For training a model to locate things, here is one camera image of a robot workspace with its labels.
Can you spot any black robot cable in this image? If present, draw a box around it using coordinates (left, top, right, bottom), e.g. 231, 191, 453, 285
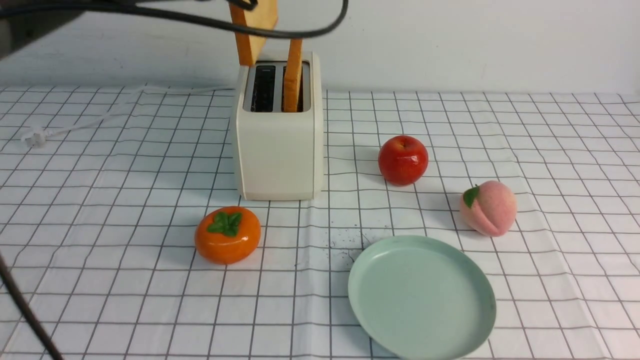
0, 0, 349, 40

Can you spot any pink peach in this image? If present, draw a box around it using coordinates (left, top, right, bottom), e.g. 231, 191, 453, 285
459, 180, 518, 237

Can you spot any white toaster power cord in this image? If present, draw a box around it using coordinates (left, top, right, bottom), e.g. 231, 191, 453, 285
21, 84, 237, 149

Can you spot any cream white two-slot toaster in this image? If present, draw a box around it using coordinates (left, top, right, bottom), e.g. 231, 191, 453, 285
230, 50, 325, 201

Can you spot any orange persimmon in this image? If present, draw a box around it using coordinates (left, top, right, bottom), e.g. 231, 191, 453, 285
194, 206, 262, 265

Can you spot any light green plate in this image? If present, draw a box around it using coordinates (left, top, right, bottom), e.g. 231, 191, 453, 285
347, 235, 498, 360

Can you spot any white checkered tablecloth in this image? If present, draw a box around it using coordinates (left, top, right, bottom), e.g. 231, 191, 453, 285
0, 86, 640, 360

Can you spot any toast slice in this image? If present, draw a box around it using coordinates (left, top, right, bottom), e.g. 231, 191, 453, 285
282, 38, 303, 113
229, 0, 278, 67

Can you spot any red apple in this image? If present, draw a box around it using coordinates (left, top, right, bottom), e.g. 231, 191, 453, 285
377, 134, 429, 187

